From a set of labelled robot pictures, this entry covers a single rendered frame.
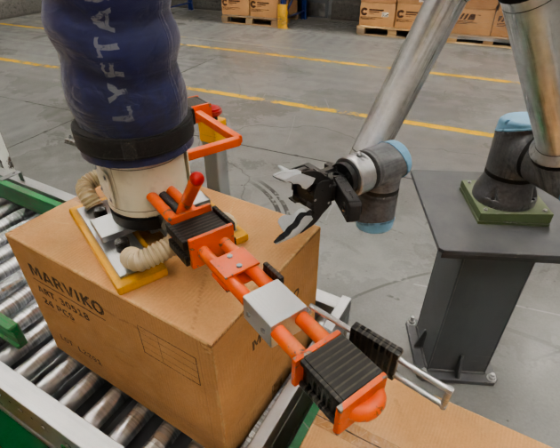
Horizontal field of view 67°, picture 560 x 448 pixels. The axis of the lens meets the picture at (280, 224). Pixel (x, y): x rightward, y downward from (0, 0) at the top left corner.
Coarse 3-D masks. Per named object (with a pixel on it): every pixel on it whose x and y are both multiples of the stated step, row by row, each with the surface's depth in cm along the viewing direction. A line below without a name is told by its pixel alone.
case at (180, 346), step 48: (48, 240) 93; (288, 240) 93; (48, 288) 98; (96, 288) 83; (144, 288) 81; (192, 288) 81; (288, 288) 92; (96, 336) 97; (144, 336) 82; (192, 336) 72; (240, 336) 78; (144, 384) 96; (192, 384) 81; (240, 384) 85; (192, 432) 95; (240, 432) 93
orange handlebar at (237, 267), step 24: (216, 120) 112; (216, 144) 100; (240, 144) 104; (168, 192) 84; (168, 216) 76; (216, 264) 64; (240, 264) 64; (240, 288) 61; (288, 336) 54; (312, 336) 55; (360, 408) 46; (384, 408) 47
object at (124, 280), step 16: (80, 208) 99; (96, 208) 94; (80, 224) 94; (96, 240) 90; (112, 240) 89; (128, 240) 85; (144, 240) 90; (96, 256) 86; (112, 256) 85; (112, 272) 81; (128, 272) 81; (144, 272) 81; (160, 272) 82; (128, 288) 79
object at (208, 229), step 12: (204, 204) 75; (180, 216) 73; (192, 216) 74; (204, 216) 75; (216, 216) 75; (168, 228) 71; (180, 228) 72; (192, 228) 72; (204, 228) 72; (216, 228) 70; (228, 228) 70; (180, 240) 68; (192, 240) 67; (204, 240) 68; (216, 240) 70; (180, 252) 70; (192, 252) 68; (216, 252) 71; (192, 264) 70
